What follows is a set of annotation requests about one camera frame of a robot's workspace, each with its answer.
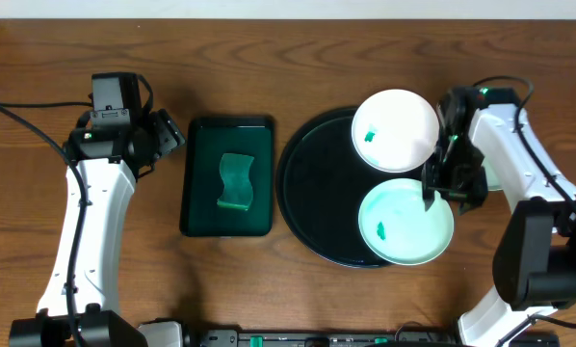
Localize mint plate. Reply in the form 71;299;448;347
357;178;455;266
482;158;502;192

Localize green sponge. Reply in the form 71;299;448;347
217;153;254;211

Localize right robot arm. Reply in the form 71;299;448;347
422;83;576;346

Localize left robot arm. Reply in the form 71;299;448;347
9;109;188;346

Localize black rectangular tray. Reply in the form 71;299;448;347
179;116;275;237

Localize black round tray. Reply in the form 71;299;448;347
276;106;423;268

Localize mint plate front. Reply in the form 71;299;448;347
357;178;455;266

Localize white plate with green stain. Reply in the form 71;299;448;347
351;89;439;174

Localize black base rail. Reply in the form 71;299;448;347
138;319;561;347

